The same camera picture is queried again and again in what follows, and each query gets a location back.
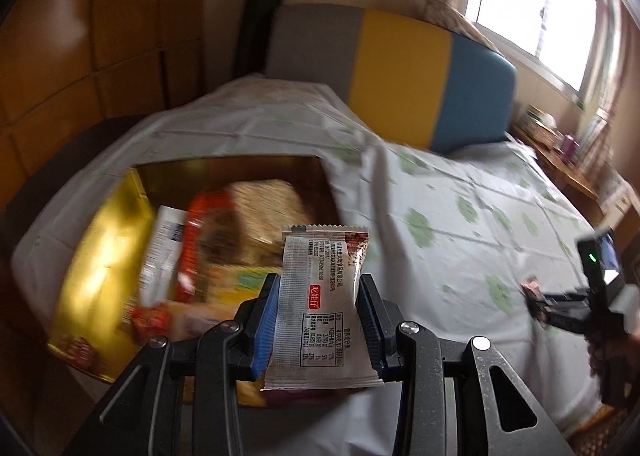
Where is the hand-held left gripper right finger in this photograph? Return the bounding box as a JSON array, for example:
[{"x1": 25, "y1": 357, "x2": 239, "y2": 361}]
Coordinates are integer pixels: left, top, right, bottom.
[{"x1": 357, "y1": 273, "x2": 576, "y2": 456}]

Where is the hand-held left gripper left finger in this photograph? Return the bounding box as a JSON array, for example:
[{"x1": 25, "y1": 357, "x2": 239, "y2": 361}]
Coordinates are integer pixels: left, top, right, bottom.
[{"x1": 72, "y1": 273, "x2": 282, "y2": 456}]

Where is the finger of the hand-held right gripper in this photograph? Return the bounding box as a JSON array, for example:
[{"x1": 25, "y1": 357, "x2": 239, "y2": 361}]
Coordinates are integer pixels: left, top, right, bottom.
[
  {"x1": 535, "y1": 303, "x2": 593, "y2": 337},
  {"x1": 542, "y1": 288, "x2": 593, "y2": 307}
]

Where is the small red white packet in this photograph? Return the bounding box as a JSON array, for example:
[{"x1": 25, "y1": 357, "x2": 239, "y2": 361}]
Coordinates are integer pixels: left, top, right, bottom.
[{"x1": 520, "y1": 276, "x2": 546, "y2": 321}]

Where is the yellow green cracker packet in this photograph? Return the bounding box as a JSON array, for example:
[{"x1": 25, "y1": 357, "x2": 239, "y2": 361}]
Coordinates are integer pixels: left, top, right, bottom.
[{"x1": 210, "y1": 263, "x2": 273, "y2": 307}]

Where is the white brown snack packet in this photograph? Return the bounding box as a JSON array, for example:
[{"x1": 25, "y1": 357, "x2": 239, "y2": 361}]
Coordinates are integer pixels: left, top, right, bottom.
[{"x1": 260, "y1": 224, "x2": 386, "y2": 392}]

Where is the small orange snack packet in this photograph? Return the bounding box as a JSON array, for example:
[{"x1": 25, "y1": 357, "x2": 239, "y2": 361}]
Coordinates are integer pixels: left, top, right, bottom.
[{"x1": 167, "y1": 300, "x2": 221, "y2": 339}]

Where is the large red snack bag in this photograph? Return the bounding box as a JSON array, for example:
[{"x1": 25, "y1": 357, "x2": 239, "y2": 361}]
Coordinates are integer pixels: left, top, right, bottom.
[{"x1": 172, "y1": 188, "x2": 236, "y2": 304}]

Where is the clear cracker pack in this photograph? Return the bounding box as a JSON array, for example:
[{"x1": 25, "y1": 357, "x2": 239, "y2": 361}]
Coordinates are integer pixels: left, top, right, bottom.
[{"x1": 227, "y1": 178, "x2": 321, "y2": 247}]

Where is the white blue snack packet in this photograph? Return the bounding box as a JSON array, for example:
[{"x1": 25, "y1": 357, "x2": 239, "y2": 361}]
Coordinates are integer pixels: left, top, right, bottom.
[{"x1": 137, "y1": 206, "x2": 188, "y2": 307}]

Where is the gold tin box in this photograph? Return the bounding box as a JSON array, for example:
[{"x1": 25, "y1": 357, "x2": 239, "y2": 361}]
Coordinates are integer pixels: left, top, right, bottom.
[{"x1": 47, "y1": 154, "x2": 341, "y2": 409}]

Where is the person's right hand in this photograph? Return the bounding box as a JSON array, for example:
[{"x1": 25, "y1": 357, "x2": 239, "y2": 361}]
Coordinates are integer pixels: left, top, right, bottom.
[{"x1": 587, "y1": 333, "x2": 640, "y2": 382}]

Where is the white patterned cloth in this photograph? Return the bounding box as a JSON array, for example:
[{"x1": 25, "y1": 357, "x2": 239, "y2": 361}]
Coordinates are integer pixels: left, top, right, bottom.
[{"x1": 595, "y1": 168, "x2": 636, "y2": 221}]

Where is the wooden side table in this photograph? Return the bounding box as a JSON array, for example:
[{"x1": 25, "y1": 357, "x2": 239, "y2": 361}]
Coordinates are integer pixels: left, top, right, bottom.
[{"x1": 510, "y1": 121, "x2": 601, "y2": 201}]

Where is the hanging floral curtain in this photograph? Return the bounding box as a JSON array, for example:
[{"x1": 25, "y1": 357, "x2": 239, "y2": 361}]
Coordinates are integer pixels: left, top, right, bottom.
[{"x1": 575, "y1": 0, "x2": 631, "y2": 171}]

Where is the white tissue box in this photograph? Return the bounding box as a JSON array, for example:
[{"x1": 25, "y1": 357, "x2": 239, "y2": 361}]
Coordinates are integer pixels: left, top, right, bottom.
[{"x1": 522, "y1": 106, "x2": 557, "y2": 129}]

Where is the tiny red candy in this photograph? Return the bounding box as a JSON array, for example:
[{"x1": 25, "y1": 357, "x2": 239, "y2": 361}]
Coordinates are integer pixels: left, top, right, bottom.
[{"x1": 65, "y1": 336, "x2": 98, "y2": 367}]

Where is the grey yellow blue headboard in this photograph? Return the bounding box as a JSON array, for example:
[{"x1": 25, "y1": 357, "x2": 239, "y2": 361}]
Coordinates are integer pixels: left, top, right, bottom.
[{"x1": 265, "y1": 4, "x2": 517, "y2": 154}]

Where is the window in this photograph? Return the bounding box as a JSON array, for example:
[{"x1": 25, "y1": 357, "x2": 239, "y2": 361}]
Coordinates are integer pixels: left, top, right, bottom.
[{"x1": 465, "y1": 0, "x2": 621, "y2": 106}]

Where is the black rolled mat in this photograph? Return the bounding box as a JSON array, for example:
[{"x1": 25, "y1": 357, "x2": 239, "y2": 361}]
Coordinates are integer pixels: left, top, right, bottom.
[{"x1": 235, "y1": 0, "x2": 286, "y2": 81}]

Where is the wooden wardrobe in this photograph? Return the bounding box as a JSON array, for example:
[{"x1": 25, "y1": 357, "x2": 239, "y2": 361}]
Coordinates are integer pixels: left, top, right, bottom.
[{"x1": 0, "y1": 0, "x2": 208, "y2": 217}]

